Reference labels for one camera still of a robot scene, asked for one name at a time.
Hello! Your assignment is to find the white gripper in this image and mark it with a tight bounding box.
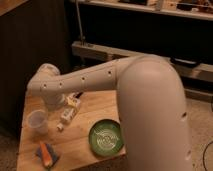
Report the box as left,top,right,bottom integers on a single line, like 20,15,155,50
43,94,81,110

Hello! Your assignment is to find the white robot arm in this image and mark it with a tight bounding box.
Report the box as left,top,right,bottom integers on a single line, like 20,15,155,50
27,55,193,171

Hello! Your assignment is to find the dark candy bar wrapper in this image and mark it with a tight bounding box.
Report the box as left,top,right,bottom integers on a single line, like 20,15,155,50
75,92,83,98

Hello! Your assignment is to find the white tube with cap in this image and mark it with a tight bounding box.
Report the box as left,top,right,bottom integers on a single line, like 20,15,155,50
57,107,79,131

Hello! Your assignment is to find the clear plastic cup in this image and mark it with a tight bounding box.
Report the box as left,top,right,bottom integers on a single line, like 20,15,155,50
26,110,48,134

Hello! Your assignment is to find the wooden table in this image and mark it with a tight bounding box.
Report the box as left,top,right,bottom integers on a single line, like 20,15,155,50
17,91,127,171

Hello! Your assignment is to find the green bowl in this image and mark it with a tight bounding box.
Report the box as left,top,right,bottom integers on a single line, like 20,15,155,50
88,119,124,157

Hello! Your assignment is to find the blue sponge cloth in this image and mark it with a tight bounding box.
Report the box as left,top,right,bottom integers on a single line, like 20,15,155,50
36,142,59,168

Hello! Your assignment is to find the orange carrot toy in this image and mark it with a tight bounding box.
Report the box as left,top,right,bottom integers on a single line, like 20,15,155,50
39,141,53,167

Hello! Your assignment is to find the metal vertical pole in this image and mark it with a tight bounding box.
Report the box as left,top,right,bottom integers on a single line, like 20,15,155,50
75,0,85,45

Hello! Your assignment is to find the long grey metal case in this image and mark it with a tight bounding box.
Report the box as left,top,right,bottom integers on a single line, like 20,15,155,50
71,41,213,83

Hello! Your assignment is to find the cluttered upper shelf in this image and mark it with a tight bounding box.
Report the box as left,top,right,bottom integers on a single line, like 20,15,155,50
70,0,213,21

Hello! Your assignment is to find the black case handle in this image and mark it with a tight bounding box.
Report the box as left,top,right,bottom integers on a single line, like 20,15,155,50
170,58,201,68

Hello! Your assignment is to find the black floor cable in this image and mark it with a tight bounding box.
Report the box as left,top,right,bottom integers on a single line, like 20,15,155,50
201,99,213,171

